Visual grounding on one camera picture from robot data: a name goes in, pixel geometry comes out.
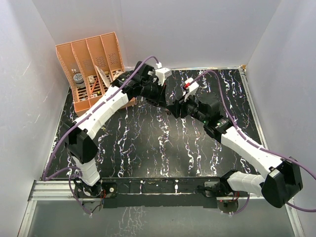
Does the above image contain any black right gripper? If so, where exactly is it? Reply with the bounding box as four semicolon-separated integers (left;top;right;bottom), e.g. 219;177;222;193
167;92;208;124

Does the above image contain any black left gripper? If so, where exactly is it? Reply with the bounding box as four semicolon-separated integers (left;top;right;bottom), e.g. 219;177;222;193
140;80;167;109

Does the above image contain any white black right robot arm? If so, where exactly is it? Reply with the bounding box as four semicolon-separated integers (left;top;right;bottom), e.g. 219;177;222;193
167;95;303;208

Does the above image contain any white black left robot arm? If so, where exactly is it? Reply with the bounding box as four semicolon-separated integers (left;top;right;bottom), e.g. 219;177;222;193
65;62;172;197

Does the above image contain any white label packet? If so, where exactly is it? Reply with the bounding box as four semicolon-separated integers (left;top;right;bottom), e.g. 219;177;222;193
113;71;123;80

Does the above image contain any white packet in organizer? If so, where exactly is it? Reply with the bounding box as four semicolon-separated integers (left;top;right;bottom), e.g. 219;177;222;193
95;65;111;88

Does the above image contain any small white card box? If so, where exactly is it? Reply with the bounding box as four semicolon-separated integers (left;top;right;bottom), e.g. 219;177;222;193
87;75;95;84

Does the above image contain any orange plastic file organizer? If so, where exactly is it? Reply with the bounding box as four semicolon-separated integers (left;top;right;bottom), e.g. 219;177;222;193
56;32;125;116

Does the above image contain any round grey tin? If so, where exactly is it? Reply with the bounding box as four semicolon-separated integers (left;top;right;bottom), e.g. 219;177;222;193
73;73;85;88

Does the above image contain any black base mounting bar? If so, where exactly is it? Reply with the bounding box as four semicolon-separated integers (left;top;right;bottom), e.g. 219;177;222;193
74;176;250;209

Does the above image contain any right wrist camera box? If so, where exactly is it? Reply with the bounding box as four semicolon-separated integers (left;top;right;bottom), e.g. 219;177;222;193
184;78;199;102

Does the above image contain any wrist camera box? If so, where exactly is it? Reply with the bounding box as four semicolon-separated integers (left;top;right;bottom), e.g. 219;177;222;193
155;68;172;85
184;78;199;102

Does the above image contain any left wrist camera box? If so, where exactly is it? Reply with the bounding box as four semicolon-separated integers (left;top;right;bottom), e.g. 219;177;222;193
155;68;172;85

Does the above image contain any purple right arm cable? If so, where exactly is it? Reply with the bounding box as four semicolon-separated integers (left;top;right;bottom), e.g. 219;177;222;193
185;70;316;214

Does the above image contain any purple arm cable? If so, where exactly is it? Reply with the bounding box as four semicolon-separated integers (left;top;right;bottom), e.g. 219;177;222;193
42;55;162;214
185;70;316;214

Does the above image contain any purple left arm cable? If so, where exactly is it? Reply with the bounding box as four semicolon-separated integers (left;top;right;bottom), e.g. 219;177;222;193
42;55;162;214

